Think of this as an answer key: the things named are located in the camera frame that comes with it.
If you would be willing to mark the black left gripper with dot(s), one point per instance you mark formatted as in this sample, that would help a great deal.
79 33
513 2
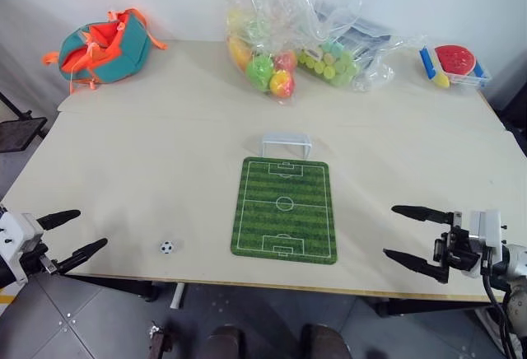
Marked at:
35 263

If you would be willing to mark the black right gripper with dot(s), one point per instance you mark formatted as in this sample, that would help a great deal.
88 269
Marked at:
459 250

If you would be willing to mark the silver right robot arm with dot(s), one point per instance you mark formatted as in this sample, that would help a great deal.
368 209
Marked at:
515 257

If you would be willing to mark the miniature soccer ball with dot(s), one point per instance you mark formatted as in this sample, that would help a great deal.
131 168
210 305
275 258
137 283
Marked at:
166 248

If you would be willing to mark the green soccer field mat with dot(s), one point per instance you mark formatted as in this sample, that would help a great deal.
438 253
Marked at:
284 211

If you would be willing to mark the small white toy goal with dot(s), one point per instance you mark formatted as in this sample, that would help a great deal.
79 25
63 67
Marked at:
286 140

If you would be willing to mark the black metal stand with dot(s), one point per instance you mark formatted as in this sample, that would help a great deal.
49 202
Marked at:
18 130

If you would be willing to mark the white table leg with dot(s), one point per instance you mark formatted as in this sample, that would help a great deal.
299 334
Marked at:
178 296

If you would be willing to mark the dark rounded shape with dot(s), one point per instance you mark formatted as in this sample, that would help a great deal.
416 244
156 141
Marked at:
325 344
224 344

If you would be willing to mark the dark chair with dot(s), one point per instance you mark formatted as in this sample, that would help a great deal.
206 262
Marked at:
514 116

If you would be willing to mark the yellow toy lemon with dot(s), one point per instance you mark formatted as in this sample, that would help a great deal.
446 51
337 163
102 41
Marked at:
440 80

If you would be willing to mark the clear plastic storage box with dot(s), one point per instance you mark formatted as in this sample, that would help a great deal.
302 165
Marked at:
465 75

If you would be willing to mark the blue white toy piece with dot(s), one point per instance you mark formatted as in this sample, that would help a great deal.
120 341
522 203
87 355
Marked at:
428 62

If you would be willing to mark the red toy watermelon slice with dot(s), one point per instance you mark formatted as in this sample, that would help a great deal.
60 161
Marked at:
455 59

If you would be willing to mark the teal orange backpack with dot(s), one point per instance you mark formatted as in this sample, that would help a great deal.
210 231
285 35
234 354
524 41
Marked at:
105 52

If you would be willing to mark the yellow red toy peach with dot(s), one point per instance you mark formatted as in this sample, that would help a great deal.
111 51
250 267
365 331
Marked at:
282 84

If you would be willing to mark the clear bag of green cylinders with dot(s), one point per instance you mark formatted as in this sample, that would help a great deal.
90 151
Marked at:
354 34

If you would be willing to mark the red toy apple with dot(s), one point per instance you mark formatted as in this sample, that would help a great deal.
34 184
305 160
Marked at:
286 62

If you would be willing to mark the green toy apple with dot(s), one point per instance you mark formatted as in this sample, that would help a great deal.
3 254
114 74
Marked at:
259 73

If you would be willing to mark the yellow toy banana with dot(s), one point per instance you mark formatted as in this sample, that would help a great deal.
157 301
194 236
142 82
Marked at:
239 55

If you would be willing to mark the clear bag of toy fruit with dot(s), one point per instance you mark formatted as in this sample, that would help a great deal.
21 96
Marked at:
263 25

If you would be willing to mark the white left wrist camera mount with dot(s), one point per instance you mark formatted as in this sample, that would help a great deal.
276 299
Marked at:
18 231

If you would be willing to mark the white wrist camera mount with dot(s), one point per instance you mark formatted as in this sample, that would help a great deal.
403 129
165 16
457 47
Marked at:
491 227
18 231

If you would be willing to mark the black table frame bar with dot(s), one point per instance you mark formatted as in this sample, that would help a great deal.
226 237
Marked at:
428 305

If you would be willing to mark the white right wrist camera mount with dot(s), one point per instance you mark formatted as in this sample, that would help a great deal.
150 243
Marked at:
491 227

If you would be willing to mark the rusty metal bracket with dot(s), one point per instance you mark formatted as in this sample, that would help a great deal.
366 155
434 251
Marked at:
160 340

